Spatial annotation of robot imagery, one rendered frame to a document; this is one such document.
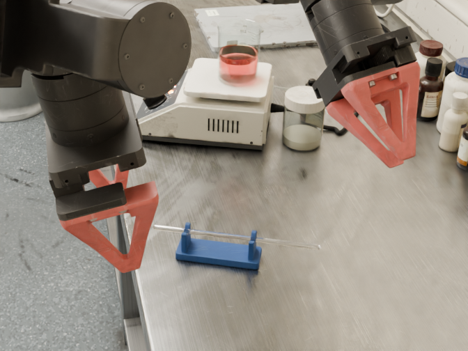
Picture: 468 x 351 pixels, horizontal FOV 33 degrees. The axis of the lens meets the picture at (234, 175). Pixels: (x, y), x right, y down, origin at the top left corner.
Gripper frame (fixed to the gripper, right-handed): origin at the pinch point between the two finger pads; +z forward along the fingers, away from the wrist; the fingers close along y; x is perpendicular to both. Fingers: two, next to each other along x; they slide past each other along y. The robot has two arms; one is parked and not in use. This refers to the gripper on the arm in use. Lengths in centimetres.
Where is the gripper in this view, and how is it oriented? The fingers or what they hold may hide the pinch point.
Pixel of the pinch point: (398, 153)
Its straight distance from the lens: 70.0
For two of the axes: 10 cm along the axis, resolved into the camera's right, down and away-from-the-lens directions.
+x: -9.2, 3.1, -2.3
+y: -1.7, 2.2, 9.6
